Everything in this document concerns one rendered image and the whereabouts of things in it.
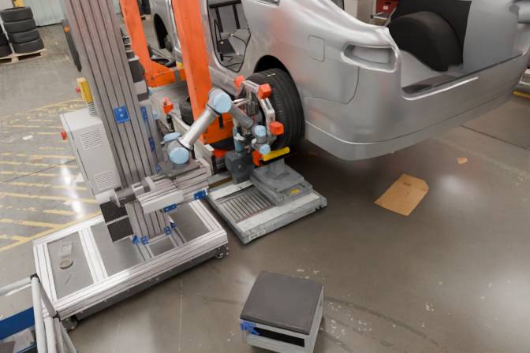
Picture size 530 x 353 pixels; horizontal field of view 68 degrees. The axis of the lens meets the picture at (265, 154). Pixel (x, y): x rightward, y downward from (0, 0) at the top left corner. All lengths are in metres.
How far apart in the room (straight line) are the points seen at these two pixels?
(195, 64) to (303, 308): 2.05
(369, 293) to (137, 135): 1.86
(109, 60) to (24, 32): 8.45
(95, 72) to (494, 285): 2.85
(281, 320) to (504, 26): 2.87
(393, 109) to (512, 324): 1.46
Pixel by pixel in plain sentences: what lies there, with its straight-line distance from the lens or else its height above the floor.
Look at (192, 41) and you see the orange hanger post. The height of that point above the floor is 1.44.
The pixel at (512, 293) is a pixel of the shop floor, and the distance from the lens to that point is 3.13.
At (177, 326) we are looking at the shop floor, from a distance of 2.82.
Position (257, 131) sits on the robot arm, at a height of 0.99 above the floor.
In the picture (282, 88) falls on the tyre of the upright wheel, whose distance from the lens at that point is 3.06.
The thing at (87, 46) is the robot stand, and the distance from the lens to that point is 2.53.
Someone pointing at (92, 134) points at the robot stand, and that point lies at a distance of 2.62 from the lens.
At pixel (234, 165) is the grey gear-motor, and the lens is 3.58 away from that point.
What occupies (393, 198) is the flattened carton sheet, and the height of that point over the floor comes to 0.01.
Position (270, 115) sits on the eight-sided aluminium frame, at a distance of 3.00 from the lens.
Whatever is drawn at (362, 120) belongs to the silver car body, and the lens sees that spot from 2.55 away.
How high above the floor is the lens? 2.16
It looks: 29 degrees down
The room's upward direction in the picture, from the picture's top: 5 degrees counter-clockwise
